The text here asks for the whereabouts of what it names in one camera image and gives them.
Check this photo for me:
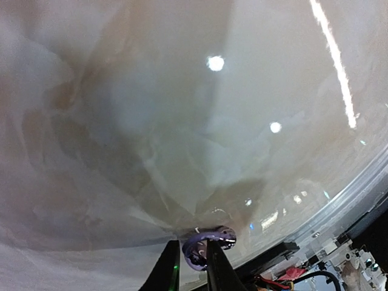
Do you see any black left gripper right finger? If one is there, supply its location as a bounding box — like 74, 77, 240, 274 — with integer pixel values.
207, 240, 247, 291

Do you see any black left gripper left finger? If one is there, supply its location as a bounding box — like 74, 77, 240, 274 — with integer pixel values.
139, 240, 181, 291

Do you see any dark earbud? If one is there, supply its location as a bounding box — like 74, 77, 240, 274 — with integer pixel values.
182, 226, 236, 272

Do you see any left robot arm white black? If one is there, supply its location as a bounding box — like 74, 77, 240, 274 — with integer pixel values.
141, 226, 341, 290

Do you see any aluminium front rail base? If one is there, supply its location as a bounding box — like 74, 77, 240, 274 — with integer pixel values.
236, 149, 387, 278

